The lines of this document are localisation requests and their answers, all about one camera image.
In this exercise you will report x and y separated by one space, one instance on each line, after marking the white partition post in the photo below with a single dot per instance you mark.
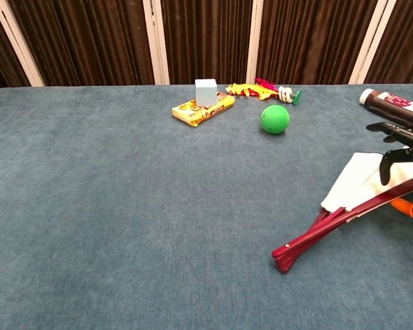
17 43
254 41
156 41
371 41

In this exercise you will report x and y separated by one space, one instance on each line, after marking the green ball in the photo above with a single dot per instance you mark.
275 119

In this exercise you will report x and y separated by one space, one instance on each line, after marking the yellow orange snack box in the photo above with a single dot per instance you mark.
192 115

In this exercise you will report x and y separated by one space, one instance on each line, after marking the red ribbed paper folding fan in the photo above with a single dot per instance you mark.
347 185

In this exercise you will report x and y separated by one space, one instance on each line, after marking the brown bottle with white cap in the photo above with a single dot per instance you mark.
392 103

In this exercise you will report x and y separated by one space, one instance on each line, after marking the red yellow feather shuttlecock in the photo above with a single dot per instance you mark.
285 94

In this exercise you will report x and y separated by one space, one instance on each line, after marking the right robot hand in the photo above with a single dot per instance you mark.
404 134

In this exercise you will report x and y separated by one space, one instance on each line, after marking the pale blue cube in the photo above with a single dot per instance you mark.
206 93

